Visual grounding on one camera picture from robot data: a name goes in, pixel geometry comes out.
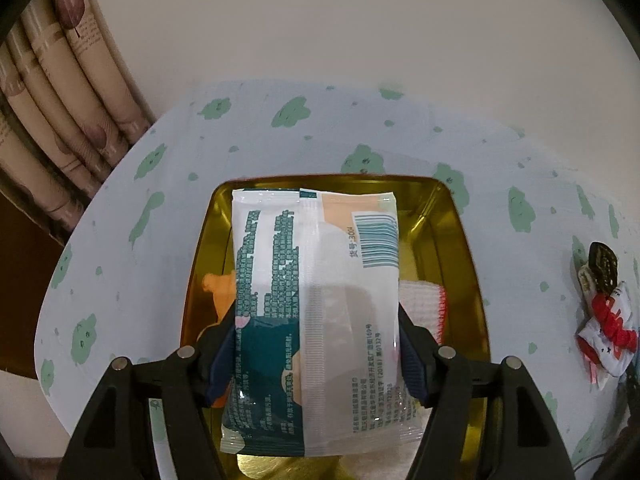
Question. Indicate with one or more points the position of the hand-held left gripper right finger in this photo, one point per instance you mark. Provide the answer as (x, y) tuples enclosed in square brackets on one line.
[(412, 365)]

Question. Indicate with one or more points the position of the white sock with pink trim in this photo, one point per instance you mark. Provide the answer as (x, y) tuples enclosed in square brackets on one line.
[(420, 305)]

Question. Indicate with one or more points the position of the wet wipes packet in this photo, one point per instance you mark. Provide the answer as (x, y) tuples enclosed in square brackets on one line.
[(320, 270)]

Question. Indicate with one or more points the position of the dark small item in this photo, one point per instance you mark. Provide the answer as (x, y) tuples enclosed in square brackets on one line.
[(602, 262)]

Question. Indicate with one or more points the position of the red tin box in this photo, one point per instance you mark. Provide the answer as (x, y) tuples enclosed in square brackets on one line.
[(450, 240)]

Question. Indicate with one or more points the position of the red and white snack packet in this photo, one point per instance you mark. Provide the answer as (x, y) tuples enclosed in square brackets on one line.
[(610, 320)]

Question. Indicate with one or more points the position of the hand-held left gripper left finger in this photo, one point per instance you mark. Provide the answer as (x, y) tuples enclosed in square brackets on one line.
[(222, 360)]

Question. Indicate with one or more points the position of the orange frog toy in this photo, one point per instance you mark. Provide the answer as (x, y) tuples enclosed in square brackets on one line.
[(220, 290)]

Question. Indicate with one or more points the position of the beige printed curtain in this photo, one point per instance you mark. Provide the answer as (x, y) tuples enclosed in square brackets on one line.
[(60, 110)]

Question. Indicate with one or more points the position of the brown wooden furniture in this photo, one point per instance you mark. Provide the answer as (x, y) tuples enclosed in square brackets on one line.
[(20, 285)]

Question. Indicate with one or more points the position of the tablecloth with green prints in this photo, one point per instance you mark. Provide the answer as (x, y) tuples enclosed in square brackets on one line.
[(350, 125)]

